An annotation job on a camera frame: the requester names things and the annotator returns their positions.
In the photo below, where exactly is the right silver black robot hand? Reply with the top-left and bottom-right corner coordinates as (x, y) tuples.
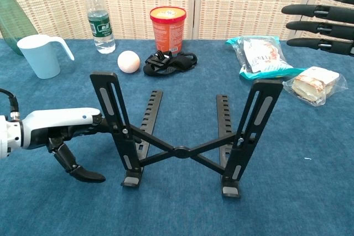
(281, 0), (354, 56)

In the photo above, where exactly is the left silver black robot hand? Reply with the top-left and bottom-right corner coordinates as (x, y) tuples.
(20, 107), (117, 183)

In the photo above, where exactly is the black folding laptop stand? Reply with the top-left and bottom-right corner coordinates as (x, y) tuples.
(90, 71), (284, 199)

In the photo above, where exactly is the clear wrapped sandwich bread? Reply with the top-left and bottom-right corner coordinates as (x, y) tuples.
(282, 66), (348, 107)

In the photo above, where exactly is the teal snack bag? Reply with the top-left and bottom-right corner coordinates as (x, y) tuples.
(225, 35), (306, 81)

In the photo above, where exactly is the blue tablecloth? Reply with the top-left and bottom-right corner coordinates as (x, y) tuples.
(0, 38), (354, 236)

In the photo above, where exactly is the pale pink ball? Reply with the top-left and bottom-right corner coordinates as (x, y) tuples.
(117, 50), (141, 74)

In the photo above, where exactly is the woven bamboo folding screen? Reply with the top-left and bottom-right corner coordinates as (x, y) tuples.
(0, 0), (354, 41)

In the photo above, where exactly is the clear water bottle green label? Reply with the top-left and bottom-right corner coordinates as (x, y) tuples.
(82, 0), (116, 54)

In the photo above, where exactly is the green glass vase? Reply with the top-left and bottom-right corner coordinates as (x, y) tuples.
(0, 0), (39, 56)

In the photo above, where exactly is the orange instant noodle cup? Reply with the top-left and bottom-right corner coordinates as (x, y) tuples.
(149, 6), (188, 54)

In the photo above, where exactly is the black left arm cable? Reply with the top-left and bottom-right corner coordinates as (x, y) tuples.
(0, 88), (22, 122)

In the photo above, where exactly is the light blue handled cup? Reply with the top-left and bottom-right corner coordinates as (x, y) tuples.
(17, 34), (75, 80)

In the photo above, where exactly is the black strap camera mount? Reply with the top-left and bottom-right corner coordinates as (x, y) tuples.
(143, 50), (198, 77)

